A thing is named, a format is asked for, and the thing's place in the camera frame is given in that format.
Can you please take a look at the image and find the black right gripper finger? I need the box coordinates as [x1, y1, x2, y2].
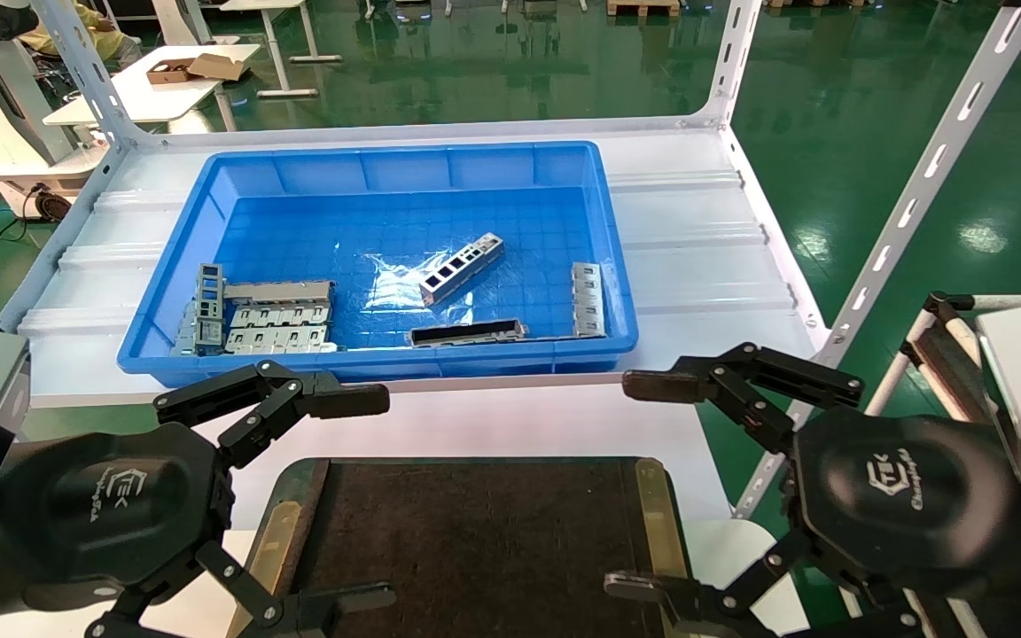
[604, 530, 919, 638]
[622, 343, 866, 455]

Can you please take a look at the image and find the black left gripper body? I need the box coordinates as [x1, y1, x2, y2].
[0, 423, 237, 612]

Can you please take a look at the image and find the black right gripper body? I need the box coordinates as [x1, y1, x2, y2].
[790, 408, 1021, 595]

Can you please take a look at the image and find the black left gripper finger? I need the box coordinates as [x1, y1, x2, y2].
[154, 359, 390, 471]
[85, 541, 396, 638]

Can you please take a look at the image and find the grey slotted metal part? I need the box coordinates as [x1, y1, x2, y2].
[419, 232, 505, 307]

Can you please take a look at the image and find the long grey metal part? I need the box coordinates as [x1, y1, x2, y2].
[223, 280, 335, 307]

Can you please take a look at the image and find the metal part with dark inside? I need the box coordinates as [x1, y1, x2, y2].
[408, 319, 529, 347]

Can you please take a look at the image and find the small grey metal part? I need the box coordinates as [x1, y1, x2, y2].
[170, 303, 199, 357]

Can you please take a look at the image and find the black container tray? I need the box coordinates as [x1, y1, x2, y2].
[245, 456, 690, 638]

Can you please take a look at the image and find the clear plastic film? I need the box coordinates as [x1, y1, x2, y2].
[363, 251, 476, 313]

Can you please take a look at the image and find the white metal shelf rack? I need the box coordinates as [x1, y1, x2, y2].
[0, 0, 1021, 519]

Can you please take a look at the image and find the white tube stand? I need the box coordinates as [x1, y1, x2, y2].
[865, 291, 1008, 422]

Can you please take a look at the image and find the blue plastic bin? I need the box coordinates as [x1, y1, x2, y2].
[117, 142, 640, 389]

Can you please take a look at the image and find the flat cardboard piece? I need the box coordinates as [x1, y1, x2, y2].
[187, 53, 251, 82]

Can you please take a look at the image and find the white background desk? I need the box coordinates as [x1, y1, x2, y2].
[218, 0, 343, 98]

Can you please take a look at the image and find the white background table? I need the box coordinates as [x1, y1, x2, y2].
[43, 44, 263, 134]

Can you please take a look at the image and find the open cardboard box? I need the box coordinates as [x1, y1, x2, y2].
[146, 58, 199, 85]

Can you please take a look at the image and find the wooden pallet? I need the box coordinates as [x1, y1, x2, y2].
[606, 0, 682, 19]

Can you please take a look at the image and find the person in yellow top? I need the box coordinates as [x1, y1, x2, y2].
[19, 0, 144, 70]

